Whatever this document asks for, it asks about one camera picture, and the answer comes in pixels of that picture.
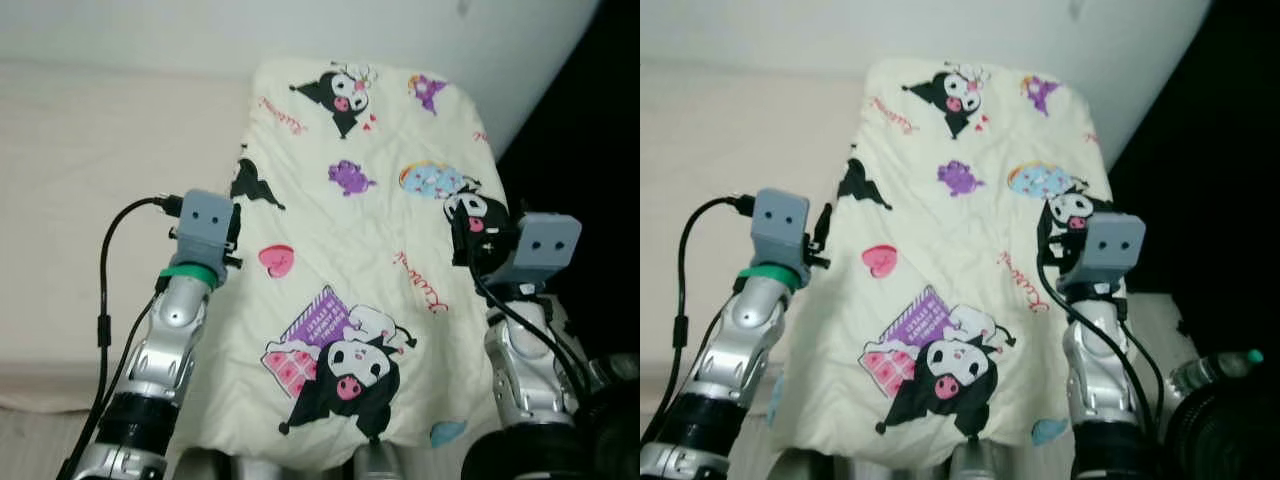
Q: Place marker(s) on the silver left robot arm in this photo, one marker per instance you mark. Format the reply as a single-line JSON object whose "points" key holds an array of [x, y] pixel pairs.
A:
{"points": [[165, 340], [745, 340]]}

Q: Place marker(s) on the bed with cream sheet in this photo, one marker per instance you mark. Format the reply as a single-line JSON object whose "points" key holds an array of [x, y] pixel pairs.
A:
{"points": [[60, 200], [700, 200]]}

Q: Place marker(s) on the black desk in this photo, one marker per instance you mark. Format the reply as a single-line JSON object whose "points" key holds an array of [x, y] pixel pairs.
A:
{"points": [[590, 150], [1220, 150]]}

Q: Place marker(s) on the clear bottle with teal cap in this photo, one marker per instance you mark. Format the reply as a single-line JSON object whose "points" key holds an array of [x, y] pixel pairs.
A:
{"points": [[615, 368], [1210, 370]]}

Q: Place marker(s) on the silver robot torso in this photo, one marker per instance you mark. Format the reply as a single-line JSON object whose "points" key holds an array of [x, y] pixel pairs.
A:
{"points": [[375, 468], [975, 468]]}

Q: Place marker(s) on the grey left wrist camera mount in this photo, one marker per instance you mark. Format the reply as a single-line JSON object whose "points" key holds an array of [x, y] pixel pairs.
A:
{"points": [[780, 220], [205, 220]]}

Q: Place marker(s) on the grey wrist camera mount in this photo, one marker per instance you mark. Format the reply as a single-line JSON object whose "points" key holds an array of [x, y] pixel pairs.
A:
{"points": [[1112, 245], [545, 245], [205, 220], [780, 220]]}

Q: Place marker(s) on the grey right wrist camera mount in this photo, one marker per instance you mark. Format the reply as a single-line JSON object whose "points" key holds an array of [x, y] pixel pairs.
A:
{"points": [[1112, 245], [545, 245]]}

